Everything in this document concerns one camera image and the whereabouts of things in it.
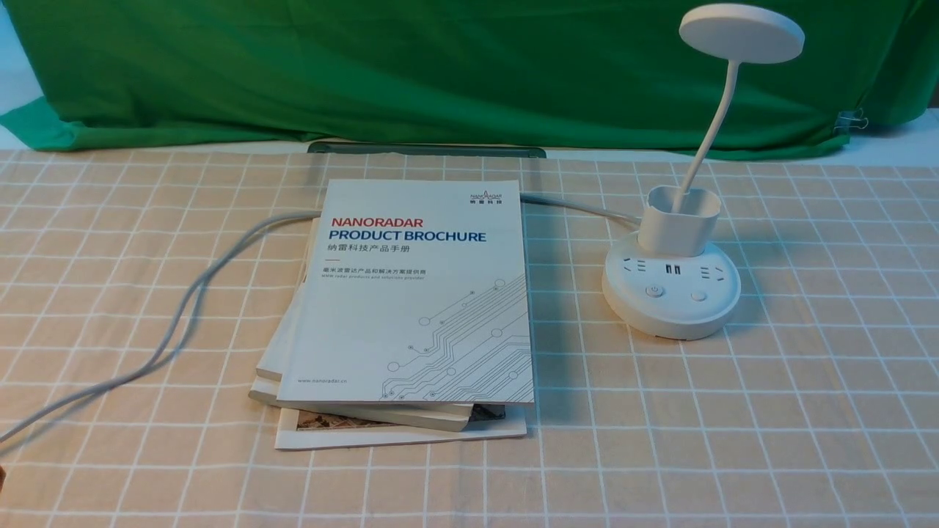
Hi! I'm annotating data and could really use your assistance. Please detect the white desk lamp with sockets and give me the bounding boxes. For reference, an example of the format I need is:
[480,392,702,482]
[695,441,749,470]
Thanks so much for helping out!
[602,3,805,340]

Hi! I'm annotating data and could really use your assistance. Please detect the white Nanoradar product brochure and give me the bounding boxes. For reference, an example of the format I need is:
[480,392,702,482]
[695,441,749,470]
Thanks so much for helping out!
[278,178,536,406]

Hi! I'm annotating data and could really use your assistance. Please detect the middle book in stack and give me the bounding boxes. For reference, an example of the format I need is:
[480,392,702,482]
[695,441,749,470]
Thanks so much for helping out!
[249,218,474,432]

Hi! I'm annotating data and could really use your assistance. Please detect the bottom magazine in stack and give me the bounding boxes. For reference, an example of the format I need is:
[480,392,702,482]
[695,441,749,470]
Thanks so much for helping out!
[274,407,527,451]

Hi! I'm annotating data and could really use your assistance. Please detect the beige checkered tablecloth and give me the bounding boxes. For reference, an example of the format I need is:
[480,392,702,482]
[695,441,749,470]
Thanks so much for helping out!
[1,150,938,527]

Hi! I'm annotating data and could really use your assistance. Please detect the metal binder clip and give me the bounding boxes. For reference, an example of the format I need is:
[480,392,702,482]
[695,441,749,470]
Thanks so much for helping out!
[833,108,869,134]

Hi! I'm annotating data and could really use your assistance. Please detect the green backdrop cloth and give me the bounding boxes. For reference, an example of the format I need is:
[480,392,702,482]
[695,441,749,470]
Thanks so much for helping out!
[2,1,937,160]

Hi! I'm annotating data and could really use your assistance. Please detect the dark cable tray slot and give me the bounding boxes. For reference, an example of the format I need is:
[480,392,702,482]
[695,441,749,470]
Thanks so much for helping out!
[307,141,547,159]

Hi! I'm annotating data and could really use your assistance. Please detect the grey lamp power cable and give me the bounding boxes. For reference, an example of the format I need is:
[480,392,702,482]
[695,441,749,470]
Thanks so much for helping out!
[0,192,642,445]

